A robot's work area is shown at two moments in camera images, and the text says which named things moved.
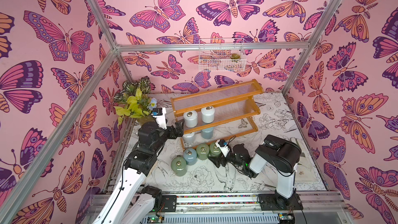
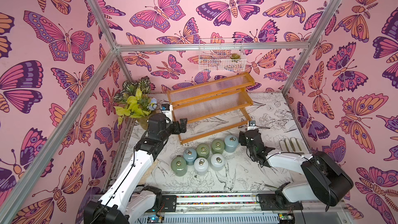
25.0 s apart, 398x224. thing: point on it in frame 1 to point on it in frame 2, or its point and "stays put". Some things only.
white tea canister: x=208 y=114 to x=201 y=165
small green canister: x=202 y=151 stays put
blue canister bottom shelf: x=207 y=133 to x=230 y=142
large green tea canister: x=179 y=166 stays put
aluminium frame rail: x=10 y=205 stays put
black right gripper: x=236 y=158 to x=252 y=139
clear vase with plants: x=137 y=103 stays put
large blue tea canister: x=190 y=156 stays put
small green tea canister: x=214 y=151 stays put
